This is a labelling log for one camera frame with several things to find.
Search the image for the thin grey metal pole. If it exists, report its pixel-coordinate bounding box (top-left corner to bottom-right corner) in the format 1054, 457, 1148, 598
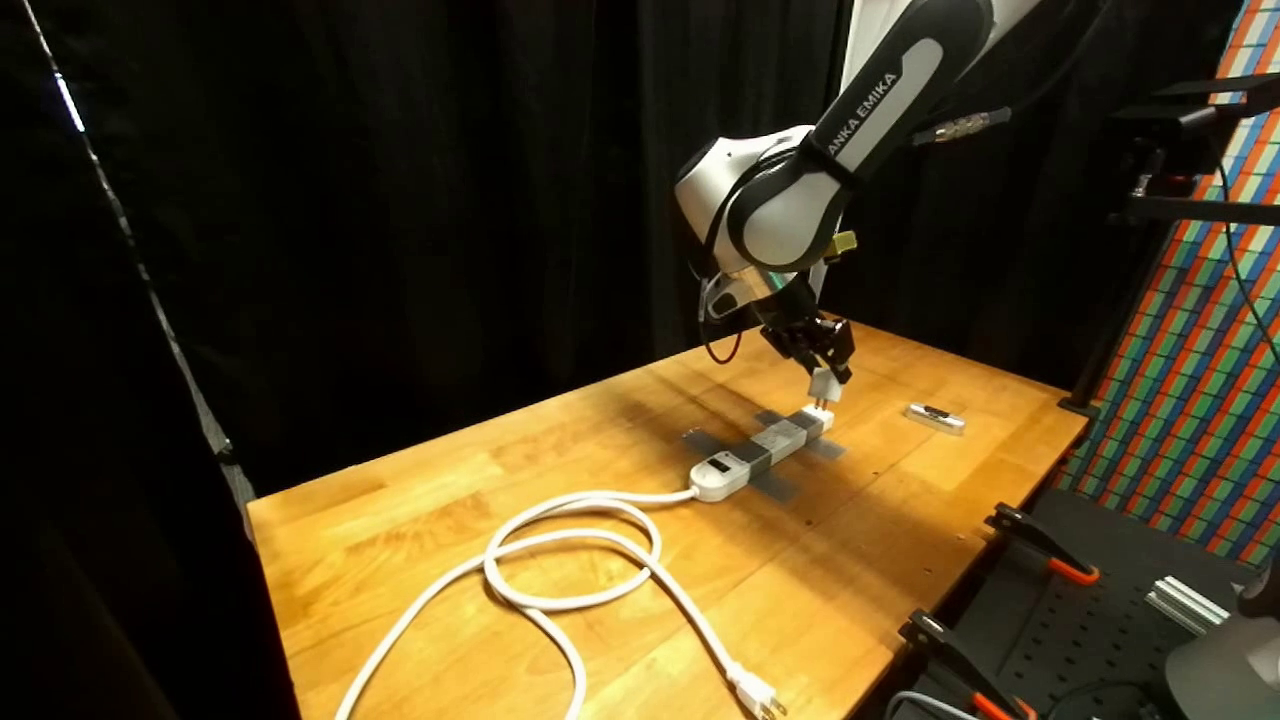
14, 0, 261, 516

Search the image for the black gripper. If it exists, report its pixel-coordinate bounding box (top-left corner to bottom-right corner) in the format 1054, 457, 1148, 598
759, 273, 857, 389

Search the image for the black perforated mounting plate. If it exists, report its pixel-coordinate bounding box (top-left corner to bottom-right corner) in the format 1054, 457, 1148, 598
851, 484, 1280, 720

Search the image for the white coiled cable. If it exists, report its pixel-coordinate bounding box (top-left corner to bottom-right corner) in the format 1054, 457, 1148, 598
334, 405, 841, 720

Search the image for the grey robot base dome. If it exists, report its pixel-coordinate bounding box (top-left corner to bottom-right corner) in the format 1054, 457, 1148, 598
1161, 613, 1280, 720

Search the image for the silver metal bracket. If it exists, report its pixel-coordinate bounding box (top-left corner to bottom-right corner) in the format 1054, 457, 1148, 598
1143, 574, 1232, 635

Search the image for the thin dark hanging cable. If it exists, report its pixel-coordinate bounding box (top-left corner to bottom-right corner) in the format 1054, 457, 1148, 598
1213, 131, 1280, 357

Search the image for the white power strip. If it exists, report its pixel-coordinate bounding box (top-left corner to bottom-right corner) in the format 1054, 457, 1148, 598
680, 430, 802, 503

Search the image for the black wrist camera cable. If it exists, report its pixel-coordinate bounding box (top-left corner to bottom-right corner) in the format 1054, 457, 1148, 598
697, 265, 753, 374

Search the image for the black curtain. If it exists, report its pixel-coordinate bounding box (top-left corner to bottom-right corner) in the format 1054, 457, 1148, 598
0, 0, 1246, 720

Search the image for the small silver black item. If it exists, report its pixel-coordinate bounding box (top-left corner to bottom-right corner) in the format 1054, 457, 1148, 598
901, 396, 968, 437

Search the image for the black camera stand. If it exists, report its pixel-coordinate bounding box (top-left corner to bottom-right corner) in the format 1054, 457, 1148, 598
1056, 58, 1280, 415

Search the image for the colourful checkered board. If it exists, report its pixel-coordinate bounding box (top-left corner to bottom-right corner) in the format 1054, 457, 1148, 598
1054, 0, 1280, 574

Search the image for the orange black clamp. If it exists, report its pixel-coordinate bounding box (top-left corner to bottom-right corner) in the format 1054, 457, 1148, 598
988, 502, 1108, 592
897, 609, 1036, 720

